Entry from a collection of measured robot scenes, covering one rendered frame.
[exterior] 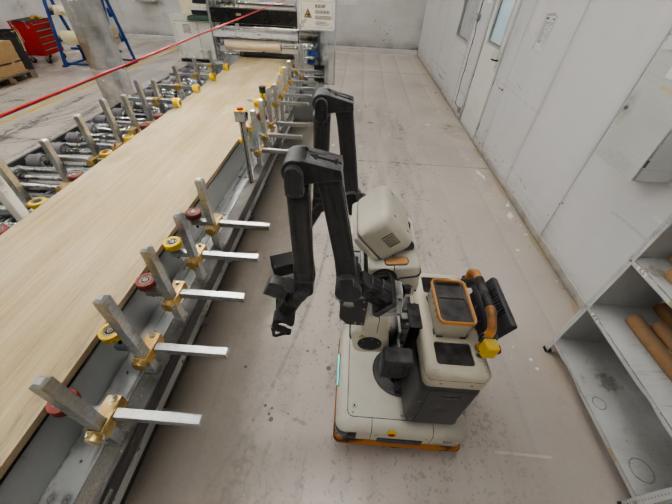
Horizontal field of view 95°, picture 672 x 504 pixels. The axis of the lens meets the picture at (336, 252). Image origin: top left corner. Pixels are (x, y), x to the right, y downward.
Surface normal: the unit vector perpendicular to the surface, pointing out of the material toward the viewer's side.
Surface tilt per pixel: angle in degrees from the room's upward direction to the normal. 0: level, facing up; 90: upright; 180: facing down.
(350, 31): 90
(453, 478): 0
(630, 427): 0
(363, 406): 0
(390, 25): 90
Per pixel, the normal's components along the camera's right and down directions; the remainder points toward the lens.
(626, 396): 0.04, -0.73
